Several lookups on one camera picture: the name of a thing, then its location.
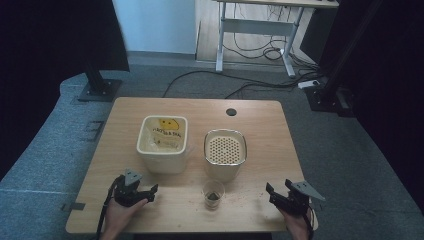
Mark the dark wet tea leaves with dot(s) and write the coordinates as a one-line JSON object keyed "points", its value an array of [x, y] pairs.
{"points": [[212, 196]]}

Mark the clear glass cup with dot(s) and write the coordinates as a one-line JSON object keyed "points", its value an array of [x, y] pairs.
{"points": [[213, 195]]}

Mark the cream container with strainer lid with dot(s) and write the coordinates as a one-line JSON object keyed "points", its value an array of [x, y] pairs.
{"points": [[225, 150]]}

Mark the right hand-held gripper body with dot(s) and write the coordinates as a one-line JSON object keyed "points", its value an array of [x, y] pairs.
{"points": [[295, 201]]}

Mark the cream square bin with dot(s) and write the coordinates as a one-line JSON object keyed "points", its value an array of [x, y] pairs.
{"points": [[163, 160]]}

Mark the white desk frame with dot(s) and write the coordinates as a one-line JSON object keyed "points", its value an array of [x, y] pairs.
{"points": [[256, 26]]}

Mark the person's right hand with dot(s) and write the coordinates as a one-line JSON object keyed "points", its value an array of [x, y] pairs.
{"points": [[296, 225]]}

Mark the black curtain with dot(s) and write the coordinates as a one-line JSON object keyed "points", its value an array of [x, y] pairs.
{"points": [[390, 83], [50, 50]]}

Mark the clear plastic bag yellow print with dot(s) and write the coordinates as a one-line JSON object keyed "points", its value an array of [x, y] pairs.
{"points": [[165, 135]]}

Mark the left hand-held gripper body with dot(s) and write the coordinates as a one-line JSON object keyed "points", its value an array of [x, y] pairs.
{"points": [[128, 195]]}

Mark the black round table grommet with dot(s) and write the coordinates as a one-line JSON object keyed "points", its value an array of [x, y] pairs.
{"points": [[231, 112]]}

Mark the dark floor tape marker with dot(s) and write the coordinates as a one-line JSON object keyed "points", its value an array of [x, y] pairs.
{"points": [[75, 206]]}

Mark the black metal stand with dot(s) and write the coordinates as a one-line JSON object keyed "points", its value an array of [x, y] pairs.
{"points": [[98, 86], [328, 95]]}

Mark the white power strip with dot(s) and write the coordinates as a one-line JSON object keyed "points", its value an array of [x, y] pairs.
{"points": [[308, 84]]}

